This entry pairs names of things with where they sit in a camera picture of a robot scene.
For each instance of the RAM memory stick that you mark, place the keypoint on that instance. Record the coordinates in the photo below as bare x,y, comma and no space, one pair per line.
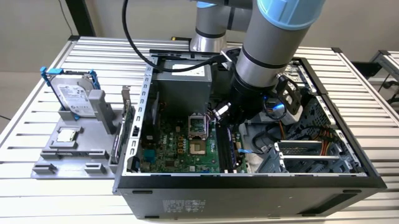
230,149
75,154

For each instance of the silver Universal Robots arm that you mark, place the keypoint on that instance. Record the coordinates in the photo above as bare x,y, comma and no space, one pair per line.
274,42

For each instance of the black RAM slot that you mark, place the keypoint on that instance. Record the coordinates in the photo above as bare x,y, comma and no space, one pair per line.
225,149
221,149

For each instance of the grey power supply unit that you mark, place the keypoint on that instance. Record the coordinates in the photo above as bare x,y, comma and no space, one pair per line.
183,93

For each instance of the CPU socket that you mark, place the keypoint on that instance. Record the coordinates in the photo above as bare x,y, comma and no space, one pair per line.
198,147

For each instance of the grey metal disk bay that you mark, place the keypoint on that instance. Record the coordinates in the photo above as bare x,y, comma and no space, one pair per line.
299,148

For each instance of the green motherboard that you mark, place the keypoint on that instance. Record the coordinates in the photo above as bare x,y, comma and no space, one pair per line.
169,149

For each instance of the small yellow black plug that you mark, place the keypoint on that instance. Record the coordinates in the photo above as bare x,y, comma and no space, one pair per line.
174,38

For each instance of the black box beside table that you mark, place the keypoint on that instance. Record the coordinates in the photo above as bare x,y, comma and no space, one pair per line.
367,68

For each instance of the black desktop PC case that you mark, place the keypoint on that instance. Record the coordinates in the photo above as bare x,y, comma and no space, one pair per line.
218,203

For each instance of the grey plastic parts rack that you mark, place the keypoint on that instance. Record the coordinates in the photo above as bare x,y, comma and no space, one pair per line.
90,140

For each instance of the hard disk in blue carrier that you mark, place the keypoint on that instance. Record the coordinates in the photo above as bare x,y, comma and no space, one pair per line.
75,98

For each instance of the silver CPU chip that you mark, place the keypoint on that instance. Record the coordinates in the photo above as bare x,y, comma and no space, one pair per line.
66,135

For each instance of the graphics card with metal bracket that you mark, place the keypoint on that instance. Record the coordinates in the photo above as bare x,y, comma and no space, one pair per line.
126,116

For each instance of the aluminium neighbouring table frame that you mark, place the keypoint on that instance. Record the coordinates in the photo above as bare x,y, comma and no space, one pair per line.
385,57

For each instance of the black vertical post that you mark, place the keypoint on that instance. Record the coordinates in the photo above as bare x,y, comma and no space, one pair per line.
82,18

